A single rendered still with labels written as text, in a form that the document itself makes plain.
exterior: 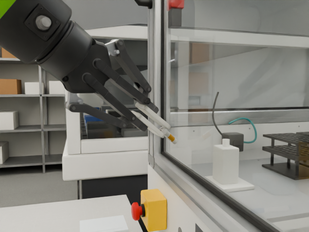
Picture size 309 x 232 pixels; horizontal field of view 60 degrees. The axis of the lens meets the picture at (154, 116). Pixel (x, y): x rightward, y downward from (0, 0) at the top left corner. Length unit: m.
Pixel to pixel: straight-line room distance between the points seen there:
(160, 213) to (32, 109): 3.96
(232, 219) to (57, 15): 0.32
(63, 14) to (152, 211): 0.44
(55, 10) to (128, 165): 0.84
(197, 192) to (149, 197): 0.20
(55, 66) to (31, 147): 4.21
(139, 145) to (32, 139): 3.53
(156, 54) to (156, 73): 0.05
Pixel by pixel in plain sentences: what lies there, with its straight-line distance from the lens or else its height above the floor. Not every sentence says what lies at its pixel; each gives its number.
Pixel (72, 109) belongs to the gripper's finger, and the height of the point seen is 1.12.
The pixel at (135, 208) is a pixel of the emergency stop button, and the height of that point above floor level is 0.89.
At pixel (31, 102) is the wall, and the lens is 4.47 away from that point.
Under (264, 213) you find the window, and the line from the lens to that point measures 0.35.
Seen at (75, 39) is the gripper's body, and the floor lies 1.21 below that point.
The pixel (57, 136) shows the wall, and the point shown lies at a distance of 4.48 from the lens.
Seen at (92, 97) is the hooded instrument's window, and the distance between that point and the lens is 1.07.
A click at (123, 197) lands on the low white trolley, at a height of 0.76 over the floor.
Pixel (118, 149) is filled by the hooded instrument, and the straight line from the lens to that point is 1.08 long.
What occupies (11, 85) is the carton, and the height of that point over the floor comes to 1.21.
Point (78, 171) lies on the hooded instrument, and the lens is 1.09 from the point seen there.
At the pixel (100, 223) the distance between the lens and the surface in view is 0.83.
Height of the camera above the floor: 1.15
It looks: 6 degrees down
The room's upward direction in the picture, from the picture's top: straight up
